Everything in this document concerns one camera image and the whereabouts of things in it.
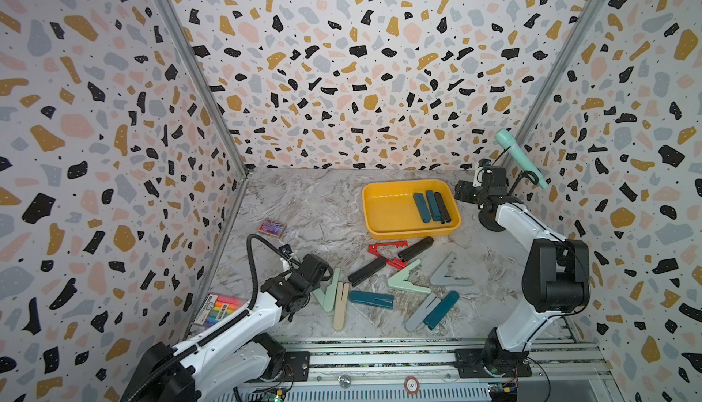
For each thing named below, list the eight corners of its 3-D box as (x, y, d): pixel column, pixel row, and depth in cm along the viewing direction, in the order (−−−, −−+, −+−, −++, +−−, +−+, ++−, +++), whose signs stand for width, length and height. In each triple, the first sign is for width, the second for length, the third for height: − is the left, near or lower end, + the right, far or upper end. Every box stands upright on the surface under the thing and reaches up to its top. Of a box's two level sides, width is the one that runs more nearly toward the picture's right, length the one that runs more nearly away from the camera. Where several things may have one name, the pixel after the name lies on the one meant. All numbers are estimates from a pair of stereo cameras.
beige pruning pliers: (333, 330, 81) (333, 328, 79) (337, 284, 90) (336, 282, 88) (347, 330, 81) (347, 328, 79) (349, 284, 90) (349, 282, 89)
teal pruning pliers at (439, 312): (432, 332, 82) (434, 329, 80) (422, 322, 84) (423, 319, 82) (460, 299, 88) (462, 296, 86) (450, 290, 90) (452, 287, 88)
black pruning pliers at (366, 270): (352, 286, 90) (352, 284, 89) (347, 279, 92) (347, 276, 90) (387, 264, 96) (387, 261, 94) (381, 257, 97) (382, 254, 96)
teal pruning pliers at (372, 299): (348, 303, 87) (348, 300, 85) (350, 292, 89) (350, 289, 87) (393, 309, 86) (393, 306, 84) (394, 298, 88) (394, 295, 86)
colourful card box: (258, 231, 103) (257, 228, 102) (266, 221, 107) (264, 217, 105) (279, 238, 102) (278, 234, 100) (286, 226, 105) (285, 223, 103)
